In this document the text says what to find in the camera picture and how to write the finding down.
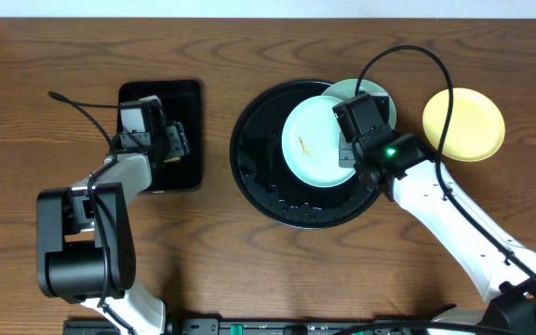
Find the light blue plate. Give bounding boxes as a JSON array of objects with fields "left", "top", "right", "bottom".
[
  {"left": 281, "top": 95, "right": 355, "bottom": 188},
  {"left": 322, "top": 79, "right": 397, "bottom": 128}
]

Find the yellow plate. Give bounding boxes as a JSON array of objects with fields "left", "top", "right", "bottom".
[{"left": 422, "top": 87, "right": 505, "bottom": 162}]

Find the green yellow sponge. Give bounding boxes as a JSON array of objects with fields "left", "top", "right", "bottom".
[{"left": 164, "top": 156, "right": 181, "bottom": 164}]

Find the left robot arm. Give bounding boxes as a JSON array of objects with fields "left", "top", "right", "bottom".
[{"left": 36, "top": 97, "right": 187, "bottom": 334}]

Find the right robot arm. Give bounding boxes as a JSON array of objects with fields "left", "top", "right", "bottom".
[{"left": 342, "top": 127, "right": 536, "bottom": 334}]

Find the black rectangular tray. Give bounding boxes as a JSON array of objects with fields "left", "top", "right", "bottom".
[{"left": 114, "top": 80, "right": 203, "bottom": 193}]

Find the round black tray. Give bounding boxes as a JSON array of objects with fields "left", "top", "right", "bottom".
[{"left": 230, "top": 79, "right": 380, "bottom": 229}]

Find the right black cable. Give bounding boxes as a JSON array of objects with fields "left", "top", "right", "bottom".
[{"left": 332, "top": 44, "right": 536, "bottom": 335}]

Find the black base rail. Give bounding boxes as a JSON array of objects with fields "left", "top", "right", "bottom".
[{"left": 62, "top": 318, "right": 507, "bottom": 335}]

